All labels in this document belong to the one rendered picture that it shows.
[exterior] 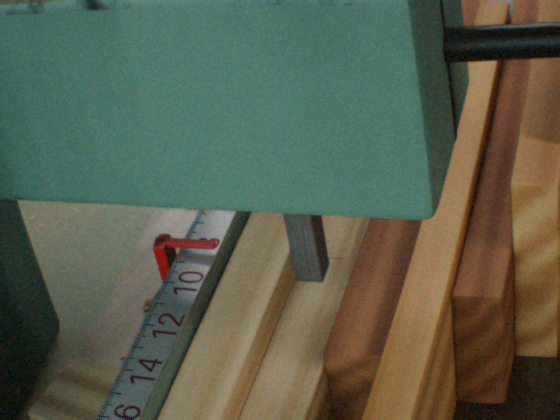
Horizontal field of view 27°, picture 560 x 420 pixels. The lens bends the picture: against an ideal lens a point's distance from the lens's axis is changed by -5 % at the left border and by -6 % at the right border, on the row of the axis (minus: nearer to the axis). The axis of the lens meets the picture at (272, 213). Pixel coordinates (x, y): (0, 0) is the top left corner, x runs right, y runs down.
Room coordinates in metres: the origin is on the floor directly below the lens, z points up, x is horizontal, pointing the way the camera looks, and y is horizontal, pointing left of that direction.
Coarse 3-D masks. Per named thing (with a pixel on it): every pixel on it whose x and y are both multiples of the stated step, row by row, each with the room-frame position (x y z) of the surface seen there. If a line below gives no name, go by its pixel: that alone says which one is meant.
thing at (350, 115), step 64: (0, 0) 0.29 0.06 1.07; (64, 0) 0.28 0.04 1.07; (128, 0) 0.27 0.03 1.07; (192, 0) 0.27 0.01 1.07; (256, 0) 0.26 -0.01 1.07; (320, 0) 0.25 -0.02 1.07; (384, 0) 0.25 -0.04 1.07; (448, 0) 0.29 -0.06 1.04; (0, 64) 0.29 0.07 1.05; (64, 64) 0.28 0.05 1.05; (128, 64) 0.27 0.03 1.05; (192, 64) 0.27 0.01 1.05; (256, 64) 0.26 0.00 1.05; (320, 64) 0.25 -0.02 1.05; (384, 64) 0.25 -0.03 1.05; (448, 64) 0.28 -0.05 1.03; (0, 128) 0.29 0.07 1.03; (64, 128) 0.28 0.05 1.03; (128, 128) 0.27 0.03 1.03; (192, 128) 0.27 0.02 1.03; (256, 128) 0.26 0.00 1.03; (320, 128) 0.25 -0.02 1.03; (384, 128) 0.25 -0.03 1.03; (448, 128) 0.27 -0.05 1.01; (0, 192) 0.29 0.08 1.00; (64, 192) 0.29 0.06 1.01; (128, 192) 0.28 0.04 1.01; (192, 192) 0.27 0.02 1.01; (256, 192) 0.26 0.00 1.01; (320, 192) 0.26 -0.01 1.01; (384, 192) 0.25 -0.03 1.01
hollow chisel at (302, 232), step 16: (288, 224) 0.29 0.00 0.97; (304, 224) 0.29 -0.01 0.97; (320, 224) 0.30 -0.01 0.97; (288, 240) 0.29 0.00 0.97; (304, 240) 0.29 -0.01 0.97; (320, 240) 0.29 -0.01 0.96; (304, 256) 0.29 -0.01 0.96; (320, 256) 0.29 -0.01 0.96; (304, 272) 0.29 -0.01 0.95; (320, 272) 0.29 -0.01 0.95
